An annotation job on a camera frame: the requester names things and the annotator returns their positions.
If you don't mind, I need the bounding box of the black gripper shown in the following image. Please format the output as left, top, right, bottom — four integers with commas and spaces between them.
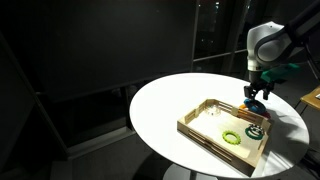
243, 71, 275, 101

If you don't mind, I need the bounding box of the blue studded toy ring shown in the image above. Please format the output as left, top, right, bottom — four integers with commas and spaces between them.
243, 97, 268, 115

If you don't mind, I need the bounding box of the light wooden slatted tray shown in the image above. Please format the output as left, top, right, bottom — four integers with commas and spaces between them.
176, 98, 273, 178

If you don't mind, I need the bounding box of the small clear plastic object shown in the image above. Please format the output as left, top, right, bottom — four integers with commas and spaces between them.
204, 103, 223, 118

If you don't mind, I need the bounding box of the light wooden furniture piece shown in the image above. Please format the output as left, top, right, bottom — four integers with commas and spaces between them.
294, 84, 320, 113

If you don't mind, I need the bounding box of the orange studded toy ring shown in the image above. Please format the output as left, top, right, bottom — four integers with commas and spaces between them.
237, 103, 250, 113

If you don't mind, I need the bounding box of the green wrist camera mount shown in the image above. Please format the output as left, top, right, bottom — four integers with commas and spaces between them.
260, 62, 301, 84

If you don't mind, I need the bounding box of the dark green toy ring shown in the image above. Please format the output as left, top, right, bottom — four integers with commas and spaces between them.
244, 123, 266, 141

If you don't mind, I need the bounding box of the lime green toy ring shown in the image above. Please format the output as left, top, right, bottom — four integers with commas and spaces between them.
221, 129, 242, 146

